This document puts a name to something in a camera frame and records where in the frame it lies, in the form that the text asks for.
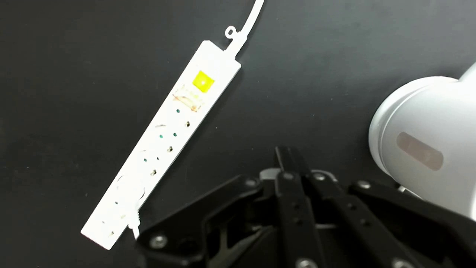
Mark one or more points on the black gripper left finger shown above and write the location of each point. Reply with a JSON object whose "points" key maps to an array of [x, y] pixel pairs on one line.
{"points": [[301, 240]]}

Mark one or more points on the white electric kettle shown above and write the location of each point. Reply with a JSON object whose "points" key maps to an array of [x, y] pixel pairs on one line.
{"points": [[425, 137]]}

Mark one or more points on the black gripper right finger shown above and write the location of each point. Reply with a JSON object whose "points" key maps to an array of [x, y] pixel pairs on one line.
{"points": [[367, 234]]}

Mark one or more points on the white power strip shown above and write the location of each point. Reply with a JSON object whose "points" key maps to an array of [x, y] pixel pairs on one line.
{"points": [[203, 81]]}

